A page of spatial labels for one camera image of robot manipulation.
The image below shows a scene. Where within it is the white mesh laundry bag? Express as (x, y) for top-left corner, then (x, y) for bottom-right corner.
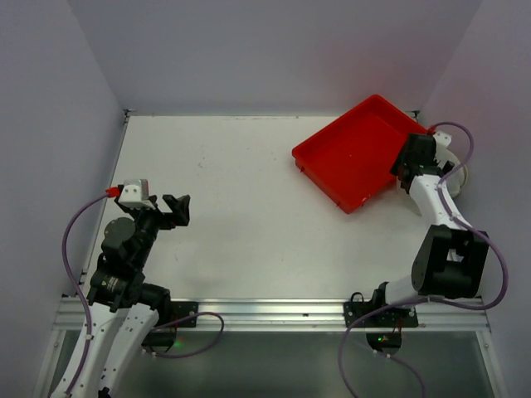
(396, 146), (468, 215)

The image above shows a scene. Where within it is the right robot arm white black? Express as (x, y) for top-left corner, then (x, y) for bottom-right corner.
(371, 133), (489, 309)

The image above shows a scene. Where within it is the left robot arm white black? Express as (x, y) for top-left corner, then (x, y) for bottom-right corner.
(52, 187), (191, 397)

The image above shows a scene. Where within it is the red plastic tray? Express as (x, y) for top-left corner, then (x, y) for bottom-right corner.
(292, 95), (427, 214)

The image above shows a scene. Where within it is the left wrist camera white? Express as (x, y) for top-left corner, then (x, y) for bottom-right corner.
(118, 178), (151, 208)

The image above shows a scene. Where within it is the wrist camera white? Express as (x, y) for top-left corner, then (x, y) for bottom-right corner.
(432, 130), (452, 150)
(118, 178), (151, 208)

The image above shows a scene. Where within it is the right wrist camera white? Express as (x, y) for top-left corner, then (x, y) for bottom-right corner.
(432, 130), (452, 150)

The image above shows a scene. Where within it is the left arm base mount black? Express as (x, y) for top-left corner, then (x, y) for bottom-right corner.
(142, 301), (199, 353)

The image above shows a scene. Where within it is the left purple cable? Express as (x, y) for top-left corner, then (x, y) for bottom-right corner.
(61, 188), (121, 395)

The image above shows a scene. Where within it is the aluminium mounting rail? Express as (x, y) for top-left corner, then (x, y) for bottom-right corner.
(53, 296), (490, 332)

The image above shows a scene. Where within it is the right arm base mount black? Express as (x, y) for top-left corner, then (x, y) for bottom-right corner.
(343, 289), (419, 356)

